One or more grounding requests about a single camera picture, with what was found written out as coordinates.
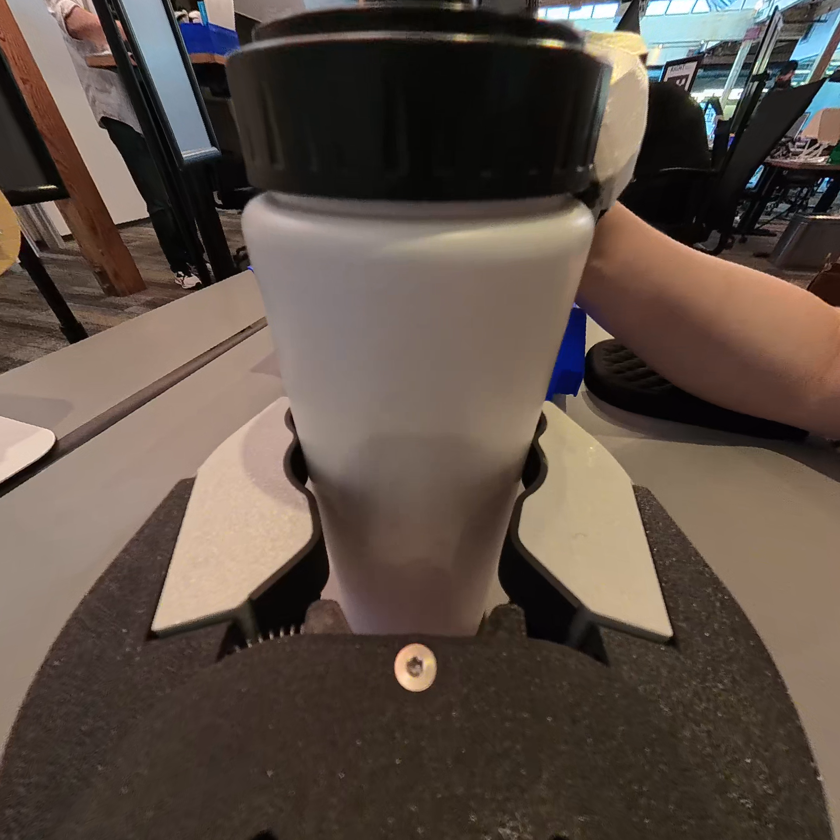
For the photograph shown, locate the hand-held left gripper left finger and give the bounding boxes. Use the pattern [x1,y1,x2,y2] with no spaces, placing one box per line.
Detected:
[150,397,330,657]

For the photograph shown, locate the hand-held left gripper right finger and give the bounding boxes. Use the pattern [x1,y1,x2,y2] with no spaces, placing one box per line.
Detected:
[497,400,675,660]

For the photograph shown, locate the blue plastic bin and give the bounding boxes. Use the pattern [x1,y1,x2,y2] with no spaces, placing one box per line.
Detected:
[178,20,240,56]
[244,262,588,399]

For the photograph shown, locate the black bottle lid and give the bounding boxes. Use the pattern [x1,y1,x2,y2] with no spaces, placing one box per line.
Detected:
[225,0,614,198]

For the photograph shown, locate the white plastic bottle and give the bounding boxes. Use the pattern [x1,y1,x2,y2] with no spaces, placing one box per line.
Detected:
[241,187,598,636]

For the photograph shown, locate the person's right forearm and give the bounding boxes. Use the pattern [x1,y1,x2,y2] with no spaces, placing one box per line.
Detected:
[576,202,840,439]

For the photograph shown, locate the small marker sign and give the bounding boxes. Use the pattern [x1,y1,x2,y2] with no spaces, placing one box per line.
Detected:
[659,56,704,94]

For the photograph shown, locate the black mesh office chair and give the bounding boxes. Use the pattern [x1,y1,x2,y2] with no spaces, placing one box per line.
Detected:
[712,75,829,256]

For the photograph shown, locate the wooden table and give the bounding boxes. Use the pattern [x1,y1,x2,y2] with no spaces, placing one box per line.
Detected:
[761,154,840,214]

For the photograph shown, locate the grey metal box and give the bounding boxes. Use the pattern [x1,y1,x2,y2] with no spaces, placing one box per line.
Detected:
[769,212,840,270]

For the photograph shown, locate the black framed sign easel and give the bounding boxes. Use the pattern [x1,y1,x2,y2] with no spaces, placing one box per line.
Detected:
[92,0,240,283]

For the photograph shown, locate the wooden post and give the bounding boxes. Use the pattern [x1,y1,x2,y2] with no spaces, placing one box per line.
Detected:
[0,0,147,296]

